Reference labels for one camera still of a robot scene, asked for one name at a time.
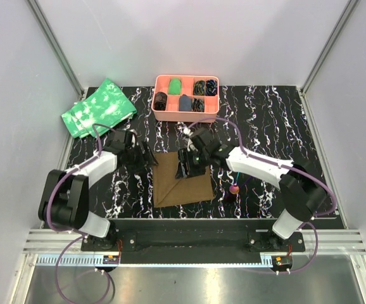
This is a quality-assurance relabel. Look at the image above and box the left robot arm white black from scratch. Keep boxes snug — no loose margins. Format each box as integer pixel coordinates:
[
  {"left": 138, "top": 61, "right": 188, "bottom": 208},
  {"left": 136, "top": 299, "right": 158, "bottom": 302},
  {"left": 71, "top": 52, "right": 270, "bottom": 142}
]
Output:
[{"left": 38, "top": 130, "right": 158, "bottom": 251}]

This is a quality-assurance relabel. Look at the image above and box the green white patterned cloth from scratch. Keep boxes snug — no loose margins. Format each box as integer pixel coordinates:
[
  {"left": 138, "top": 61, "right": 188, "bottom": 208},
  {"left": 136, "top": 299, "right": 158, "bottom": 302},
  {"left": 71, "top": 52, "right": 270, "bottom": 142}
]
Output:
[{"left": 61, "top": 79, "right": 137, "bottom": 138}]

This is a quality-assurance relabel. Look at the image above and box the pink compartment tray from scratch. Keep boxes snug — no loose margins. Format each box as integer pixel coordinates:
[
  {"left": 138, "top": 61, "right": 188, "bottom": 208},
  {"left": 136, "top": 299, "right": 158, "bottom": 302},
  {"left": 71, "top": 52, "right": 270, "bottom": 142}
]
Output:
[{"left": 151, "top": 75, "right": 220, "bottom": 123}]

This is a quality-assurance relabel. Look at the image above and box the brown cloth napkin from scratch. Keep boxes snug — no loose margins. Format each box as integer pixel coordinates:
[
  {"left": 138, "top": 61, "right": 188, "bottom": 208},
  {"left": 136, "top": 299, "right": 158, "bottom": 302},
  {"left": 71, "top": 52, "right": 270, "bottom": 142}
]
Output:
[{"left": 153, "top": 152, "right": 214, "bottom": 208}]

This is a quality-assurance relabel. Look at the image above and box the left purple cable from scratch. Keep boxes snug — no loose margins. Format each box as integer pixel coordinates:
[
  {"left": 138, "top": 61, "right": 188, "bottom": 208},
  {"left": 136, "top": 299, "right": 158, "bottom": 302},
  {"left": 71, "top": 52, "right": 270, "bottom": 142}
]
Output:
[{"left": 45, "top": 123, "right": 116, "bottom": 303}]

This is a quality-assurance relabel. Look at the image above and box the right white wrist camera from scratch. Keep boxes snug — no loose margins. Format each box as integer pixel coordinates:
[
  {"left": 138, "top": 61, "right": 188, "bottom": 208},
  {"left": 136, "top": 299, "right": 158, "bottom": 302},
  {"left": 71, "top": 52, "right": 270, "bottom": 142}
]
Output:
[{"left": 183, "top": 127, "right": 197, "bottom": 151}]

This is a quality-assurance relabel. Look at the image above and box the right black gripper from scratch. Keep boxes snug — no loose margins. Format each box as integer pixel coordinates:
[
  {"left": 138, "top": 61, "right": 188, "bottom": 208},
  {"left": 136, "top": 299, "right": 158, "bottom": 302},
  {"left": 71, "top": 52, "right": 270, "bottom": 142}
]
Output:
[{"left": 175, "top": 148, "right": 210, "bottom": 180}]

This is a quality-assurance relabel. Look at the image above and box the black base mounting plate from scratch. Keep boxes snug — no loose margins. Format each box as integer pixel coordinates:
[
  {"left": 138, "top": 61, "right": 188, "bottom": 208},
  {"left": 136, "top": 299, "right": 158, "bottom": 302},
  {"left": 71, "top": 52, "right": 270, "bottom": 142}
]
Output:
[{"left": 81, "top": 218, "right": 306, "bottom": 266}]

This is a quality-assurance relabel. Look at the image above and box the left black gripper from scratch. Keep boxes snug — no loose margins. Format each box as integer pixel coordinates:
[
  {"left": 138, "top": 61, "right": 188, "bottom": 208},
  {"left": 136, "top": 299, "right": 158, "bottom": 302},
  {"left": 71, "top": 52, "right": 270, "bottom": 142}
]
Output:
[{"left": 125, "top": 140, "right": 158, "bottom": 175}]

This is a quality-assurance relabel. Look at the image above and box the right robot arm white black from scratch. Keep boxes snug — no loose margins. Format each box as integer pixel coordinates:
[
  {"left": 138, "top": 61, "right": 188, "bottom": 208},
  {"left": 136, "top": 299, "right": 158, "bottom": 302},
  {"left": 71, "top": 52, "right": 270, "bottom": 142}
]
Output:
[{"left": 176, "top": 127, "right": 331, "bottom": 251}]

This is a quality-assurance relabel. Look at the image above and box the blue grey rolled cloth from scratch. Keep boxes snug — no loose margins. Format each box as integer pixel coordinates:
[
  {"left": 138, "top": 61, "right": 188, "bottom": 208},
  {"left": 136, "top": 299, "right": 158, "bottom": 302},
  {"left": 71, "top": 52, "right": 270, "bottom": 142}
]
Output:
[{"left": 179, "top": 94, "right": 192, "bottom": 111}]

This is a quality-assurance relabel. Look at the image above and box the black multicolour rolled cloth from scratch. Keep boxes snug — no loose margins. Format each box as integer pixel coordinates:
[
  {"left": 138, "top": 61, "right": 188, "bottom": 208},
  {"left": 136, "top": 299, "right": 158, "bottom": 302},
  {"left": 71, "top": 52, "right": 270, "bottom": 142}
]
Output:
[{"left": 193, "top": 80, "right": 206, "bottom": 96}]

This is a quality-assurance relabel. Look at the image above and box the green rolled cloth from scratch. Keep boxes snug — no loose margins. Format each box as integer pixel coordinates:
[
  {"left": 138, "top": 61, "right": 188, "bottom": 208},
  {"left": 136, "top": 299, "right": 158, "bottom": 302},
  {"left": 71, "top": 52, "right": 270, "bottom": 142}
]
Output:
[{"left": 168, "top": 77, "right": 182, "bottom": 95}]

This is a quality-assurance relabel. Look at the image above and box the black blue rolled cloth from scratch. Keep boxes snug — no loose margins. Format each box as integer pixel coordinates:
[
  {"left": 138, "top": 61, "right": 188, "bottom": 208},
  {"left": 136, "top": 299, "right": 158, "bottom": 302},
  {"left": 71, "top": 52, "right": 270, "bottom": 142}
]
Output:
[{"left": 205, "top": 79, "right": 218, "bottom": 96}]

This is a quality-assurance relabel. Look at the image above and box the dark brown rolled cloth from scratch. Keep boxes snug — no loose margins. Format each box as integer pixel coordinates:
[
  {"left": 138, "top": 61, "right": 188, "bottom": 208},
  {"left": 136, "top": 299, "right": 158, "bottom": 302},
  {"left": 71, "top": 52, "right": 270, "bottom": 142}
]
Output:
[{"left": 153, "top": 92, "right": 168, "bottom": 111}]

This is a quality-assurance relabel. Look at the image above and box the black patterned rolled cloth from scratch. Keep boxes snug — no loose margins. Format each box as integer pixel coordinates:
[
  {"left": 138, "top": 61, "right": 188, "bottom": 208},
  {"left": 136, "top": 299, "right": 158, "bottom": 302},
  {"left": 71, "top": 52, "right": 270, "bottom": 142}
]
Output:
[{"left": 192, "top": 98, "right": 205, "bottom": 113}]

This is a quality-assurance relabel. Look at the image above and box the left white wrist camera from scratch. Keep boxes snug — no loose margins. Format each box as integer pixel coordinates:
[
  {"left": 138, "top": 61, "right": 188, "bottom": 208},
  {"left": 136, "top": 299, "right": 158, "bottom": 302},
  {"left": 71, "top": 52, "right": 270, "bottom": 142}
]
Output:
[{"left": 129, "top": 129, "right": 137, "bottom": 148}]

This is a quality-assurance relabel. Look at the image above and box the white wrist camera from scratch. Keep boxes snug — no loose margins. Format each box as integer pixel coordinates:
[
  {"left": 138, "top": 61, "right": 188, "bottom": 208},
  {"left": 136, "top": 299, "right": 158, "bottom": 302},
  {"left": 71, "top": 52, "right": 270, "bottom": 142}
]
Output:
[
  {"left": 183, "top": 127, "right": 197, "bottom": 151},
  {"left": 129, "top": 129, "right": 137, "bottom": 148}
]

